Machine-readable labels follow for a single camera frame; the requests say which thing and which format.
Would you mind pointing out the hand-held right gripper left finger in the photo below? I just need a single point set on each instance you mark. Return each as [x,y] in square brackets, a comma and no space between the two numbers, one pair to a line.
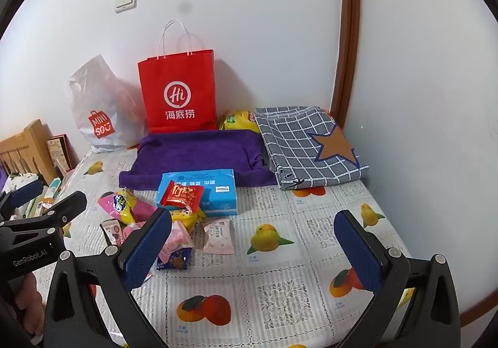
[148,250]

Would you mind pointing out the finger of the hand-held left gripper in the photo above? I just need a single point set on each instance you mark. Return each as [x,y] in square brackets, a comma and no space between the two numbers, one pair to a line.
[66,208]
[25,192]

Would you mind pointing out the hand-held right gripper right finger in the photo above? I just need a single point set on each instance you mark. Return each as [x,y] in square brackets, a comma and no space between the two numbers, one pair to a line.
[360,250]

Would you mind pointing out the dark blue snack packet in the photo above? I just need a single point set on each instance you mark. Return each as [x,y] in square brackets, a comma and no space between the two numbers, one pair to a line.
[177,260]

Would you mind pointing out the pink bun snack packet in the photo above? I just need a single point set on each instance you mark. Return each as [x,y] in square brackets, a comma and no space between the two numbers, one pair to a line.
[179,239]

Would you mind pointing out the slim pink white snack packet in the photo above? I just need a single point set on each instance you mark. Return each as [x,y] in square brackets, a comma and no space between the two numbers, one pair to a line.
[113,231]

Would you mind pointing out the pink and yellow snack packet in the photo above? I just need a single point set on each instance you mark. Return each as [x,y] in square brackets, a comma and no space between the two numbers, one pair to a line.
[116,206]

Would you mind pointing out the red snack packet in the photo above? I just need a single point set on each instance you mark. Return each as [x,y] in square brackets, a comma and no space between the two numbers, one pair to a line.
[181,196]

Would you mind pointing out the pale pink white snack packet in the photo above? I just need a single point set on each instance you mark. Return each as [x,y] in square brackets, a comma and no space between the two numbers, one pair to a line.
[218,237]

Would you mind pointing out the person's left hand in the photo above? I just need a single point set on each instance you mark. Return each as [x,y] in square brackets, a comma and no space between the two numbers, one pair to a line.
[31,301]

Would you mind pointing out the white floral cloth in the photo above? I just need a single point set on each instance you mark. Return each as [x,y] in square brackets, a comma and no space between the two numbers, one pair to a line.
[19,178]

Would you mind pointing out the wooden headboard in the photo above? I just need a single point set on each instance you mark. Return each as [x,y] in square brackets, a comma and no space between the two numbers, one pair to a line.
[27,141]

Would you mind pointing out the small patterned box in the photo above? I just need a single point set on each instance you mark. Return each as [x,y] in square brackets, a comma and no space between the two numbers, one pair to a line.
[58,151]

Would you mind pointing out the blue tissue pack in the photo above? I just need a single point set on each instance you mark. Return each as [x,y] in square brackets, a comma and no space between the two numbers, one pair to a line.
[218,192]

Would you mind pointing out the white plastic bag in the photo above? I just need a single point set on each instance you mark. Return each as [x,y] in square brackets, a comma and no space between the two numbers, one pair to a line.
[101,114]

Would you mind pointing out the purple towel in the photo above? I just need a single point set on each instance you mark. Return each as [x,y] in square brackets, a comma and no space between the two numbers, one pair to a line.
[194,153]

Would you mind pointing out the grey checked star cloth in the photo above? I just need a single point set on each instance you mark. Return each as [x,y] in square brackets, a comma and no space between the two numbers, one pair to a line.
[295,149]

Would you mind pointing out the large yellow snack bag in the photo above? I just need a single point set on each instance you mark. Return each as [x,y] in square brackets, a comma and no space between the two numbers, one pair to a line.
[237,120]

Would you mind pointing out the red paper bag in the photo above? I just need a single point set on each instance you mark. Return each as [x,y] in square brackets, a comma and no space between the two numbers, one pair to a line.
[177,79]

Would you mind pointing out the brown wooden door frame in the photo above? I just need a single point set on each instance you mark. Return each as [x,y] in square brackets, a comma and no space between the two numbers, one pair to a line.
[346,40]

